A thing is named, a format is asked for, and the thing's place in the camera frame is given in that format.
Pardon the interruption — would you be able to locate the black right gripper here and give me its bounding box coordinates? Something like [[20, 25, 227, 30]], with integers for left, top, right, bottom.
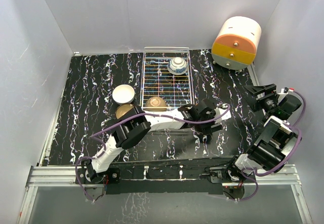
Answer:
[[245, 84, 278, 113]]

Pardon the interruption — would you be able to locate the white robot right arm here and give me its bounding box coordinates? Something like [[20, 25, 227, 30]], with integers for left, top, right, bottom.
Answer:
[[200, 84, 306, 186]]

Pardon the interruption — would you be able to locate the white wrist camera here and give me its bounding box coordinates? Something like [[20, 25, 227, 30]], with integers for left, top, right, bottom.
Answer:
[[280, 87, 295, 94], [215, 103, 231, 124]]

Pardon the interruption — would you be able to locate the round mini drawer cabinet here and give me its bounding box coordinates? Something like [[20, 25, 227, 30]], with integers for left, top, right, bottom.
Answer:
[[211, 16, 262, 70]]

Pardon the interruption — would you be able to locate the tan bowl with brown rim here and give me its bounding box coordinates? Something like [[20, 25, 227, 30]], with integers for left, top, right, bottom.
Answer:
[[115, 104, 134, 119]]

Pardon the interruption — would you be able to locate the white bowl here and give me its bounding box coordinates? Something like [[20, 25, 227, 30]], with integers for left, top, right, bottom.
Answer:
[[112, 84, 135, 105]]

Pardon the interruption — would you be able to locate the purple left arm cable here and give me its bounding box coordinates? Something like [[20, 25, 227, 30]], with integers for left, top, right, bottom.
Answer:
[[75, 103, 231, 201]]

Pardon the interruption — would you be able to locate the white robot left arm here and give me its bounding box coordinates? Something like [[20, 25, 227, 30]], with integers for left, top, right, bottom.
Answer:
[[75, 99, 230, 185]]

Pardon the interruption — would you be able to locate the black bowl with beige outside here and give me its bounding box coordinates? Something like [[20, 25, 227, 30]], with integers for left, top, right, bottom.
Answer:
[[144, 96, 167, 112]]

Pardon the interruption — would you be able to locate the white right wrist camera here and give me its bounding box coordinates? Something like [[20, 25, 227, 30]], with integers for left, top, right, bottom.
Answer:
[[280, 87, 295, 94]]

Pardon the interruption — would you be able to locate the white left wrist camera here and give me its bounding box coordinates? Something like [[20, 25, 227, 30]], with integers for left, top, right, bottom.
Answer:
[[215, 103, 231, 124]]

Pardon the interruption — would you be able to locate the aluminium frame rail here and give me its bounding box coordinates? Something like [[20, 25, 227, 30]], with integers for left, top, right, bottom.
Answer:
[[26, 164, 313, 223]]

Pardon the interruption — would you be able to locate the white wire dish rack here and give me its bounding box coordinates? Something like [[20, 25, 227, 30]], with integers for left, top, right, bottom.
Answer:
[[140, 47, 194, 110]]

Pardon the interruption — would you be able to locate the blue floral porcelain bowl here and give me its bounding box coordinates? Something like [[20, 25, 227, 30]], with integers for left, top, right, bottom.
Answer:
[[168, 57, 188, 76]]

